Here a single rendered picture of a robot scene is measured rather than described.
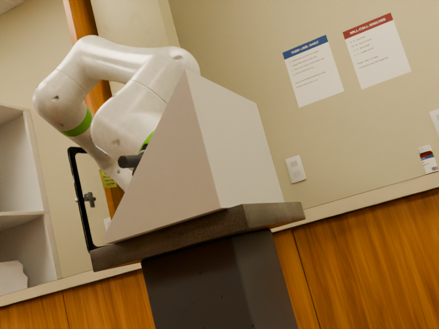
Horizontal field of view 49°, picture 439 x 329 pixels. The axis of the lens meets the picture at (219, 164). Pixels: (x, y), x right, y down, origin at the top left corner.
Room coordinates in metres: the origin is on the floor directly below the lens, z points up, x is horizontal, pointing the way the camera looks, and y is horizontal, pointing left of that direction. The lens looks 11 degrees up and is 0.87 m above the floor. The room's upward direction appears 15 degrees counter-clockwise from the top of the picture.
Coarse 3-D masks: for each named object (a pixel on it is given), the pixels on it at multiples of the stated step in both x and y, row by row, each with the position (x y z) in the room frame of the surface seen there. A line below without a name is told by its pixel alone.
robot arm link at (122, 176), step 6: (114, 168) 1.63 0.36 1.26; (120, 168) 1.62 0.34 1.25; (126, 168) 1.62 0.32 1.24; (114, 174) 1.64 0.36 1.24; (120, 174) 1.62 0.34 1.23; (126, 174) 1.61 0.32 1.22; (114, 180) 1.66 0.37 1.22; (120, 180) 1.63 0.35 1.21; (126, 180) 1.61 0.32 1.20; (120, 186) 1.64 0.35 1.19; (126, 186) 1.62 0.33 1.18
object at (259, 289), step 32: (160, 256) 0.89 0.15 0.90; (192, 256) 0.86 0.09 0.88; (224, 256) 0.84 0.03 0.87; (256, 256) 0.91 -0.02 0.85; (160, 288) 0.90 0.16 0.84; (192, 288) 0.87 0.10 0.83; (224, 288) 0.85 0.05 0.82; (256, 288) 0.87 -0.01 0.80; (160, 320) 0.90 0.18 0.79; (192, 320) 0.88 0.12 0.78; (224, 320) 0.85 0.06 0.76; (256, 320) 0.84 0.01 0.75; (288, 320) 0.97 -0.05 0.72
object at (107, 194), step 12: (84, 156) 1.73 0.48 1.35; (72, 168) 1.67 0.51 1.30; (84, 168) 1.72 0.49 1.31; (96, 168) 1.77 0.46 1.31; (84, 180) 1.71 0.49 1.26; (96, 180) 1.76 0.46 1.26; (108, 180) 1.82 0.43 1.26; (84, 192) 1.70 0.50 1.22; (96, 192) 1.75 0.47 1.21; (108, 192) 1.80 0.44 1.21; (120, 192) 1.86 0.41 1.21; (96, 204) 1.74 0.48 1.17; (108, 204) 1.79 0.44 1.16; (96, 216) 1.73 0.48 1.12; (108, 216) 1.78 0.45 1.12; (84, 228) 1.67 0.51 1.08; (96, 228) 1.71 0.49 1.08; (96, 240) 1.70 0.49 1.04
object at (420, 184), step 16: (432, 176) 1.27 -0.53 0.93; (368, 192) 1.33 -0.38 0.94; (384, 192) 1.32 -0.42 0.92; (400, 192) 1.30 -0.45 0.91; (416, 192) 1.29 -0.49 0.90; (320, 208) 1.38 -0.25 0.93; (336, 208) 1.37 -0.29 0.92; (352, 208) 1.35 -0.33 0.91; (288, 224) 1.42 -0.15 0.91; (96, 272) 1.69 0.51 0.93; (112, 272) 1.66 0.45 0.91; (32, 288) 1.80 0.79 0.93; (48, 288) 1.77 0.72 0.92; (64, 288) 1.74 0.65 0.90; (0, 304) 1.86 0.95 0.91
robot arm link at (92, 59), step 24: (72, 48) 1.25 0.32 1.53; (96, 48) 1.19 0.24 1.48; (120, 48) 1.13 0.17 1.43; (144, 48) 1.06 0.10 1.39; (168, 48) 0.98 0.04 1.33; (72, 72) 1.23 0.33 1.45; (96, 72) 1.21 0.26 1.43; (120, 72) 1.10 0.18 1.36; (144, 72) 0.97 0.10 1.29; (168, 72) 0.97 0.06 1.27; (168, 96) 0.97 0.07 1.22
